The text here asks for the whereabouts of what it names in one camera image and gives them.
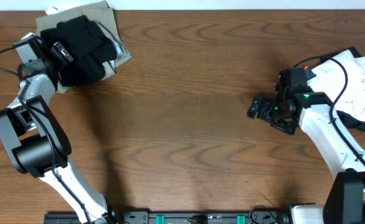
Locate folded khaki shorts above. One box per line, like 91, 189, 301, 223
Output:
36, 1, 131, 93

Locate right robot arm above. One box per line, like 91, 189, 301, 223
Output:
247, 93, 365, 223

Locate left black cable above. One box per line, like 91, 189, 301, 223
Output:
0, 46, 93, 224

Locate black white printed garment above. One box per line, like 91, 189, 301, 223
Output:
307, 47, 365, 132

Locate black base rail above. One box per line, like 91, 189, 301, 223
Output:
44, 205, 291, 224

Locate black t-shirt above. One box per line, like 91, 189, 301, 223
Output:
40, 16, 117, 86

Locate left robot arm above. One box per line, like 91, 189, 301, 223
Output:
0, 37, 117, 223

